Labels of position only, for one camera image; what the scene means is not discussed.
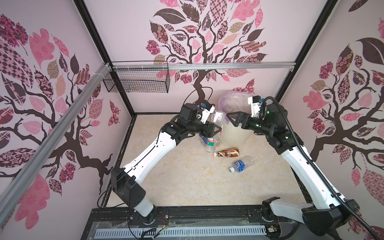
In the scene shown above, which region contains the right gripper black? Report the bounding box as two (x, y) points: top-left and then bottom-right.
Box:
(225, 113), (272, 138)

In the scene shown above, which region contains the blue label white cap bottle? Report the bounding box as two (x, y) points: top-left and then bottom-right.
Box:
(229, 156), (255, 173)

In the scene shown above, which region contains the long clear bottle green label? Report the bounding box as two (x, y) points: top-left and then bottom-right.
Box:
(205, 111), (225, 153)

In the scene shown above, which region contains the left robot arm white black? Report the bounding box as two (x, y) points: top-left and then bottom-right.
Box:
(111, 103), (222, 222)

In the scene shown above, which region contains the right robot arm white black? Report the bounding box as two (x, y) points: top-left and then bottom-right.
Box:
(227, 104), (360, 236)

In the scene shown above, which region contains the white bin with purple liner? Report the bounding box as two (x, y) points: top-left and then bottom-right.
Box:
(218, 90), (256, 147)

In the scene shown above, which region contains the clear bottle blue label cap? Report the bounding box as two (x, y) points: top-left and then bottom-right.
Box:
(199, 135), (208, 146)

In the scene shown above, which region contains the brown gold coffee bottle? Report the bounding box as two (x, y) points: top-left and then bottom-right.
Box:
(214, 148), (240, 158)

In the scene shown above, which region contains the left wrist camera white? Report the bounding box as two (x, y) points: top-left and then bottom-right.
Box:
(201, 102), (215, 124)

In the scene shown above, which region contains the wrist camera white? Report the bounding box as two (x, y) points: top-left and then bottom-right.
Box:
(248, 96), (261, 118)
(201, 102), (215, 124)

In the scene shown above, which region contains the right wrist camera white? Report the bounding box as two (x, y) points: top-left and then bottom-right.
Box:
(248, 96), (261, 118)

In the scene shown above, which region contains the black wire basket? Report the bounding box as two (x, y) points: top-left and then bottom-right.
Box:
(103, 60), (171, 93)

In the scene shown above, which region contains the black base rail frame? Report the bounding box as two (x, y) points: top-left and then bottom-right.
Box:
(80, 203), (341, 240)

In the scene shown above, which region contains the white slotted cable duct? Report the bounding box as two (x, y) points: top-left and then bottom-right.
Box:
(93, 226), (267, 240)

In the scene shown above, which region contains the aluminium rail back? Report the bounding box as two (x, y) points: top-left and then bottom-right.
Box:
(113, 62), (296, 71)

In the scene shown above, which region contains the aluminium rail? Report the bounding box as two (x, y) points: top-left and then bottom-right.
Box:
(1, 63), (111, 225)
(113, 62), (296, 71)

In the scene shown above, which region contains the black corrugated cable hose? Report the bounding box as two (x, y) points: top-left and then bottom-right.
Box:
(259, 96), (382, 240)

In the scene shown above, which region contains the aluminium rail left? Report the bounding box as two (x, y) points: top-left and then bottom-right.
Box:
(1, 63), (111, 225)

